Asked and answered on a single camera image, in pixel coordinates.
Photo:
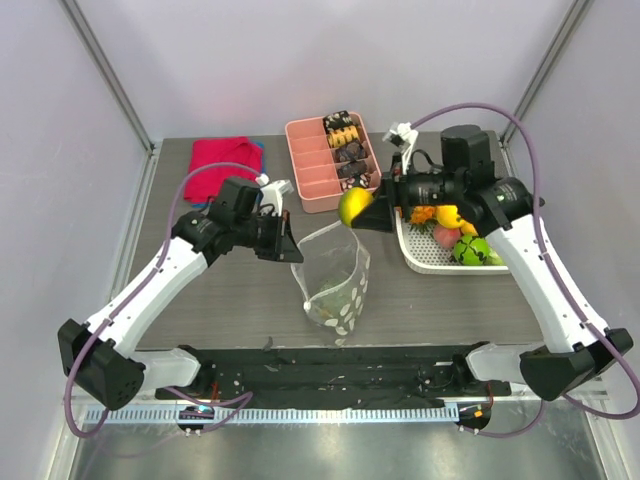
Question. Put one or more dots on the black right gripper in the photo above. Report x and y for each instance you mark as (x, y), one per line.
(390, 198)

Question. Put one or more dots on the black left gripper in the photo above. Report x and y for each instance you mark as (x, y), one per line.
(283, 247)

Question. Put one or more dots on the clear polka dot zip bag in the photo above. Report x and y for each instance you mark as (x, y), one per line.
(327, 250)

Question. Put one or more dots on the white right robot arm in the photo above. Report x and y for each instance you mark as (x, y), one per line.
(578, 344)

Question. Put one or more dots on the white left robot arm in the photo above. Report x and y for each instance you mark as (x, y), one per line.
(101, 354)

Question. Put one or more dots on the orange spiky fruit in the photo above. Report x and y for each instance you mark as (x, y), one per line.
(421, 214)

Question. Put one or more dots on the dark sushi roll lower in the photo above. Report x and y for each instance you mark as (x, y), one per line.
(353, 169)

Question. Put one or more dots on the dark sushi roll middle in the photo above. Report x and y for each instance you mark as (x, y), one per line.
(350, 152)

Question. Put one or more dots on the white perforated fruit basket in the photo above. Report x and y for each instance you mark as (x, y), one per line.
(425, 256)

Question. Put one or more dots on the pink peach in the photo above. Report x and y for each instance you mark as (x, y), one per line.
(446, 237)

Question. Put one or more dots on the pink divided tray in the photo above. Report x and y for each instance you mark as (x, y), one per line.
(315, 170)

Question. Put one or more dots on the yellow patterned sushi roll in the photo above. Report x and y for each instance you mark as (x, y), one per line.
(342, 136)

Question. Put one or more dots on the dark patterned sushi roll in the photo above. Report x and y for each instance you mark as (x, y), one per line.
(337, 120)

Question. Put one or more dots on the red folded shirt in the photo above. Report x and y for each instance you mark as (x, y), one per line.
(220, 167)

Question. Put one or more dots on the pale green cabbage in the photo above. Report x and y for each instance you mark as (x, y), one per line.
(494, 259)

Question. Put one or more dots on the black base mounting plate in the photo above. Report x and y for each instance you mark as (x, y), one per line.
(323, 378)

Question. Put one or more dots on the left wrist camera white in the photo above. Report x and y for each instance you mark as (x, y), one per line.
(272, 193)

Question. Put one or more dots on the white slotted cable duct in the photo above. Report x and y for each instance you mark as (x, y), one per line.
(184, 414)

